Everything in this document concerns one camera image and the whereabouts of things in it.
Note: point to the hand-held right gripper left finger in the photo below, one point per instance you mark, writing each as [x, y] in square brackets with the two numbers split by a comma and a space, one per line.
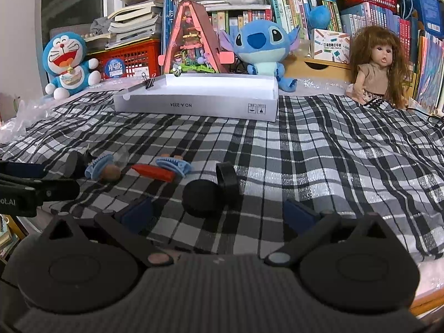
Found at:
[136, 212]

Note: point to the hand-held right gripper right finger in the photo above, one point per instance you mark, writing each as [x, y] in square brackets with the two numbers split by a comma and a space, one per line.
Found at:
[298, 213]

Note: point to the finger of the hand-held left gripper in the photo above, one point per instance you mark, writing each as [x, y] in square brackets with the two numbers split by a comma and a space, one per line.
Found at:
[59, 189]
[24, 170]

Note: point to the red sausage-shaped piece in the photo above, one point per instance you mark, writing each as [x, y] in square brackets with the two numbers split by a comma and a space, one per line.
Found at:
[154, 172]

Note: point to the white cardboard box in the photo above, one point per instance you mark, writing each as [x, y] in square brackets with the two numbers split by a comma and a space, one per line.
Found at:
[194, 105]

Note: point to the small black object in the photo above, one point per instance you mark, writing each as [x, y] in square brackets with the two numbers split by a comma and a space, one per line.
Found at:
[78, 163]

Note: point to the blue hair claw clip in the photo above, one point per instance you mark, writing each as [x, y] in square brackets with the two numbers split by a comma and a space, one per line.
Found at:
[99, 166]
[175, 164]

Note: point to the brown wooden ball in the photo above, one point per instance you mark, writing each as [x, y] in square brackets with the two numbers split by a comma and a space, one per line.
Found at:
[112, 172]

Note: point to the black white plaid blanket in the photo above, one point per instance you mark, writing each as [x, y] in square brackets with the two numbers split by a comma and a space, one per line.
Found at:
[312, 166]

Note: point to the clear plastic dome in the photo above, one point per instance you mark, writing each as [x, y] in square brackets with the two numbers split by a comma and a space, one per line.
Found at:
[121, 159]

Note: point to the clear bubble wrap sheet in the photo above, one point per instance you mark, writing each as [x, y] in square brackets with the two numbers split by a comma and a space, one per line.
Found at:
[31, 111]

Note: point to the blue robot cat plush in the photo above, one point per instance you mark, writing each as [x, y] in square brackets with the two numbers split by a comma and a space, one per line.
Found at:
[67, 64]

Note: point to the black binder clip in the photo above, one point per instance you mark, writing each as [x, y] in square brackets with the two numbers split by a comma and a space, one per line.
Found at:
[150, 82]

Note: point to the wooden drawer box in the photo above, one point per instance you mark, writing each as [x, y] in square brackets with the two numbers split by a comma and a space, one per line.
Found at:
[312, 69]

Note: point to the red plastic crate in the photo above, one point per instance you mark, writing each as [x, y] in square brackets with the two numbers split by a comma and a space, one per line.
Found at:
[138, 57]

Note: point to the grey cloth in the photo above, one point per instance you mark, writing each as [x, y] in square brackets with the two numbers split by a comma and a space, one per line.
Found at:
[101, 26]

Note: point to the long-haired baby doll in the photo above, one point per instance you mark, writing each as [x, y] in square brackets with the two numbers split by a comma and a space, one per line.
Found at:
[376, 64]

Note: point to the white printed carton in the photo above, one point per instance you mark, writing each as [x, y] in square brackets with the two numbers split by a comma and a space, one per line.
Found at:
[331, 47]

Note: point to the dark window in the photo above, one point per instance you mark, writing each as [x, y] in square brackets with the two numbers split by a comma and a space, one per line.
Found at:
[71, 7]

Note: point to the blue alien plush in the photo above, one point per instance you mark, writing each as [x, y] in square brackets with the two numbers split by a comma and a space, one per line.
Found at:
[262, 47]

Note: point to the pink triangular miniature house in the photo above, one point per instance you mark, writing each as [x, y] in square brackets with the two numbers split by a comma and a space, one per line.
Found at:
[192, 38]

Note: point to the row of tall blue books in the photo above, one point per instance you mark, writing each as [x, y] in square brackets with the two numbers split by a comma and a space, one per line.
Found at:
[170, 31]

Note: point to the stack of lying books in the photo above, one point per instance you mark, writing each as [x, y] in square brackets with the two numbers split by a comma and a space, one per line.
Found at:
[137, 19]

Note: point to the row of colourful shelf books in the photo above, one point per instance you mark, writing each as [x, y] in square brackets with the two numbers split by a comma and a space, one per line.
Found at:
[374, 20]

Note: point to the blue packet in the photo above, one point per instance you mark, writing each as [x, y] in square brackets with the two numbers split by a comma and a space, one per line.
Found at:
[425, 5]

